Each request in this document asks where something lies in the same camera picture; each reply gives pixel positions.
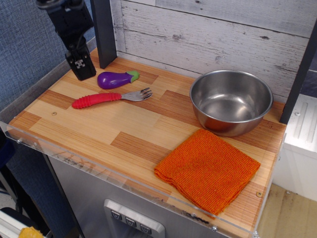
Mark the purple toy eggplant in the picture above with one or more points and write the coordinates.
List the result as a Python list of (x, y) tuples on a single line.
[(111, 80)]

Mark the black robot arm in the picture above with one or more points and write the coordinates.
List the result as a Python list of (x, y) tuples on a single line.
[(72, 20)]

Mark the dark grey left post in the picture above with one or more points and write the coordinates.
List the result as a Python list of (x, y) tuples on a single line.
[(104, 32)]

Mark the silver button panel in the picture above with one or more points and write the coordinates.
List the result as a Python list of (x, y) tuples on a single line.
[(125, 222)]

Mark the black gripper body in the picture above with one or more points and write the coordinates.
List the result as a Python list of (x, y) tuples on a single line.
[(71, 21)]

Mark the red handled metal fork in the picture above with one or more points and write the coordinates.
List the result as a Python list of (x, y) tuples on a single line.
[(90, 100)]

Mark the stainless steel bowl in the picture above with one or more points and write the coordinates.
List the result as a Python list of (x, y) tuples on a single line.
[(230, 103)]

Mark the stainless steel cabinet front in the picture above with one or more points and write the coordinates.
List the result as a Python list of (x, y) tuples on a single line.
[(99, 203)]

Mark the orange knitted towel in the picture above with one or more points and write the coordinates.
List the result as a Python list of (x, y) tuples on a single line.
[(207, 171)]

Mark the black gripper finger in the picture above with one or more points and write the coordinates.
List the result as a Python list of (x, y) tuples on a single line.
[(80, 63)]

